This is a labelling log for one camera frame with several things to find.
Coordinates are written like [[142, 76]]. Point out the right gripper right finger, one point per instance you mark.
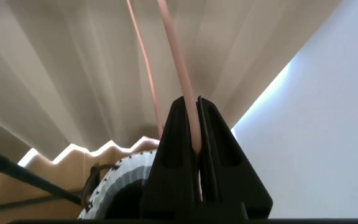
[[235, 180]]

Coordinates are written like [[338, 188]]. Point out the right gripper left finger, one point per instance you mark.
[[169, 180]]

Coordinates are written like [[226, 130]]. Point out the pink clothes hanger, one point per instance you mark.
[[179, 62]]

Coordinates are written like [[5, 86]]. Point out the white laundry basket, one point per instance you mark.
[[126, 168]]

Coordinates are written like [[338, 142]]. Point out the black clothes rack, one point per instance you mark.
[[11, 169]]

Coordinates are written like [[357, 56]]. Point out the beige curtain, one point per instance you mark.
[[73, 62]]

